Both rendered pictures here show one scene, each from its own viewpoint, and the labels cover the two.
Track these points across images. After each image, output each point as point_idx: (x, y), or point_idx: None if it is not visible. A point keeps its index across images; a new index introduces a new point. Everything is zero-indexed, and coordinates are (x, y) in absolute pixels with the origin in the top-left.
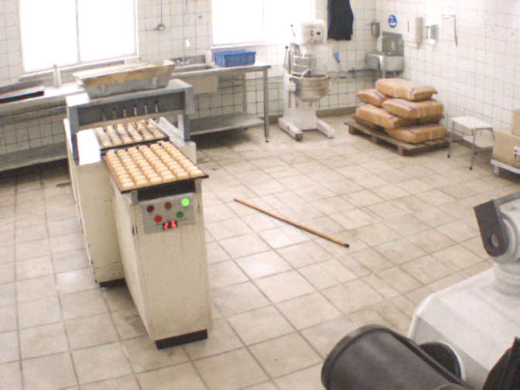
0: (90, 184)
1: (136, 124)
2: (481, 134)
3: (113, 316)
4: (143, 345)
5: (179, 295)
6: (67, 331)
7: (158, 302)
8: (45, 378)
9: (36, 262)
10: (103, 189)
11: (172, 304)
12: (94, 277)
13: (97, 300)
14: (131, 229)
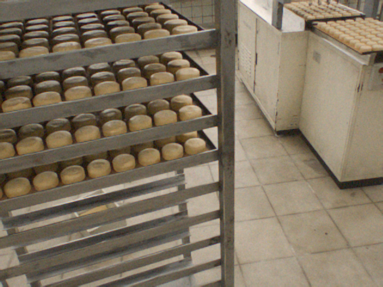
0: (290, 50)
1: (337, 2)
2: None
3: (292, 158)
4: (326, 185)
5: (376, 146)
6: (254, 168)
7: (357, 150)
8: (243, 208)
9: (212, 112)
10: (300, 55)
11: (368, 152)
12: (272, 126)
13: (274, 144)
14: (356, 86)
